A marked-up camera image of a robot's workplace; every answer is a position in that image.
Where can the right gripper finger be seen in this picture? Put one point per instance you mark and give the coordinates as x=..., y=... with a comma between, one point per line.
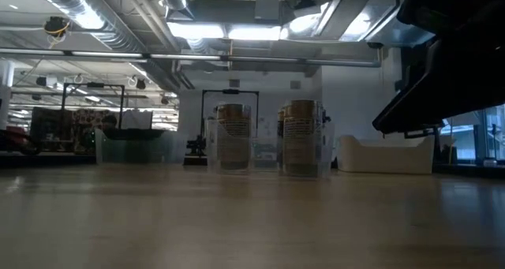
x=418, y=107

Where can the cardboard cylinder spice canister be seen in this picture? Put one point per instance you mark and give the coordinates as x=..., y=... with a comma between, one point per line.
x=233, y=119
x=301, y=123

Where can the white plastic bin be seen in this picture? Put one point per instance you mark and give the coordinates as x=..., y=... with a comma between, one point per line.
x=386, y=158

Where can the grey ceiling box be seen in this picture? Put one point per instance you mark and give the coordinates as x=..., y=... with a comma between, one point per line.
x=267, y=8

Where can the bright ceiling light panel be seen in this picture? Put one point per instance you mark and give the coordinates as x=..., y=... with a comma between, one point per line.
x=221, y=31

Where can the small black background robot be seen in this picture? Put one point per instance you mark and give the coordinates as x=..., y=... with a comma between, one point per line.
x=195, y=148

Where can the grey horizontal ceiling pipe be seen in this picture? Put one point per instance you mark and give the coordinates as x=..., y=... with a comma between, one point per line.
x=106, y=54

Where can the silver rectangular ceiling duct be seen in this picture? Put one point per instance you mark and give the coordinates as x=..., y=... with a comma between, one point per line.
x=355, y=20

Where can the black metal gantry frame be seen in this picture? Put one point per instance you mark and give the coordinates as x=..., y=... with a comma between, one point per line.
x=93, y=85
x=230, y=91

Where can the silver round ventilation duct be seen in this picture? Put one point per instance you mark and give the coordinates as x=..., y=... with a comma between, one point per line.
x=114, y=36

